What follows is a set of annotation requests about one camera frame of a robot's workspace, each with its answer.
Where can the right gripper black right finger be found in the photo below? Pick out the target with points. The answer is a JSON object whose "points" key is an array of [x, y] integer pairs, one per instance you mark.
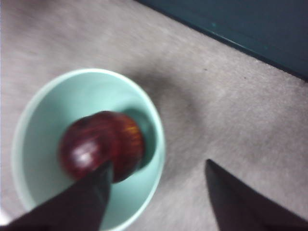
{"points": [[245, 209]]}

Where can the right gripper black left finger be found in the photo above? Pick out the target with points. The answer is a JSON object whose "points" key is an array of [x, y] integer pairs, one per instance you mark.
{"points": [[72, 209]]}

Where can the dark red plum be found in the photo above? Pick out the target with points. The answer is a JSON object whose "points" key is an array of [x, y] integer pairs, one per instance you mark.
{"points": [[91, 144]]}

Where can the teal ceramic bowl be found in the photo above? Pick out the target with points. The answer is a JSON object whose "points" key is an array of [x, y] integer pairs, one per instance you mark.
{"points": [[48, 115]]}

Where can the black rectangular tray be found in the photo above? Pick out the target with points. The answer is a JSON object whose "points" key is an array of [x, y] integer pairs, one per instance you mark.
{"points": [[252, 24]]}

